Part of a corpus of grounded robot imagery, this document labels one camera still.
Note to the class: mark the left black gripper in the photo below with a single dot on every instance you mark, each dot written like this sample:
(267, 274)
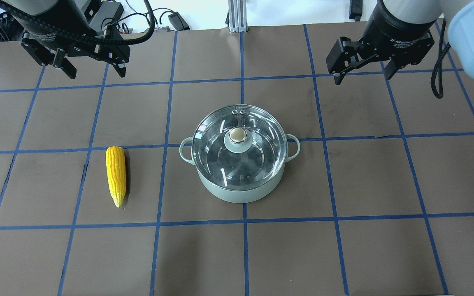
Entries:
(49, 25)

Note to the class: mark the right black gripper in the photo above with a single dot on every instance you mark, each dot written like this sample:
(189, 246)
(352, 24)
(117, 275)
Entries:
(397, 29)

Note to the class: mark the glass pot lid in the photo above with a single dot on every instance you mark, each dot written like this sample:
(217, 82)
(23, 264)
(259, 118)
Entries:
(239, 146)

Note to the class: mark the aluminium frame post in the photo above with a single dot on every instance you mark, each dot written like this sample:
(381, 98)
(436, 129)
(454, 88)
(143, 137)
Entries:
(237, 18)

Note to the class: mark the mint green cooking pot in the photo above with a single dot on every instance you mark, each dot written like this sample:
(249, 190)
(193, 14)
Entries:
(239, 164)

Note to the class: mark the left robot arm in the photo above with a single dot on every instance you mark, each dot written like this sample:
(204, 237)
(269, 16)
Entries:
(87, 18)

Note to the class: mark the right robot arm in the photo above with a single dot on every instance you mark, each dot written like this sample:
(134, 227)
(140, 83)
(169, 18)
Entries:
(458, 16)

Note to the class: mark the yellow corn cob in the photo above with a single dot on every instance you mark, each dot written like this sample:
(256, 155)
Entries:
(116, 174)

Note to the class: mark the black power adapter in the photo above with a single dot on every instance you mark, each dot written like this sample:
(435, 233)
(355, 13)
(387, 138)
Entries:
(178, 22)

